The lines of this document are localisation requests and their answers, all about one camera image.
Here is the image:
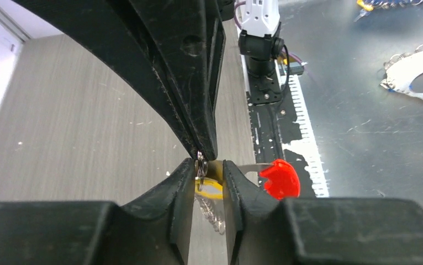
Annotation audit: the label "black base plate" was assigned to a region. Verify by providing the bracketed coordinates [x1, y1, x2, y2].
[246, 92, 316, 198]

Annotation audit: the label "key with yellow tag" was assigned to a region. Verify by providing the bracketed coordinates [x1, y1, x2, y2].
[195, 177, 223, 200]

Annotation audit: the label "aluminium front rail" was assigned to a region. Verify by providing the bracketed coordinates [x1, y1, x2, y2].
[244, 66, 330, 198]

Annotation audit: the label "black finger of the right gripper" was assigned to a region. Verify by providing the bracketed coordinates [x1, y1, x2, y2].
[132, 1, 226, 161]
[16, 1, 199, 158]

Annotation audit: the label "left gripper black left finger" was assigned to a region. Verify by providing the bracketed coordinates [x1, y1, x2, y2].
[0, 158, 195, 264]

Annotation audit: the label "spare keys on chain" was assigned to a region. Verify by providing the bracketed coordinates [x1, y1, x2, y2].
[354, 0, 423, 22]

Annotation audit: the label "red keyring with metal chain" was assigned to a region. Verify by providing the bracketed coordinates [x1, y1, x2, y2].
[195, 150, 302, 236]

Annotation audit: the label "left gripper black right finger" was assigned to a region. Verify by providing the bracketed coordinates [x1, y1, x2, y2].
[223, 161, 423, 264]

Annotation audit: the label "spare metal keyring plate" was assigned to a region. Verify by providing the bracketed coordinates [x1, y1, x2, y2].
[379, 44, 423, 100]

